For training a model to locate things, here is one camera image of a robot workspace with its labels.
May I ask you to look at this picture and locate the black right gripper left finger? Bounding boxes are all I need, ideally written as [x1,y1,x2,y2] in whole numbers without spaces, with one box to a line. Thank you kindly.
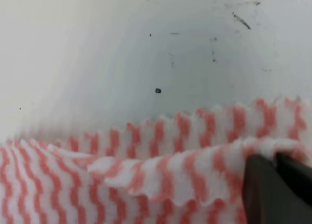
[242,155,312,224]

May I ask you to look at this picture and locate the pink white wavy striped towel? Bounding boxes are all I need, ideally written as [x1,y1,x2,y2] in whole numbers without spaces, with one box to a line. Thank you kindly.
[0,99,312,224]

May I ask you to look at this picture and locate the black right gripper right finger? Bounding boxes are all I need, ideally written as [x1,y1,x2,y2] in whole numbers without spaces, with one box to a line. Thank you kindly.
[276,153,312,206]

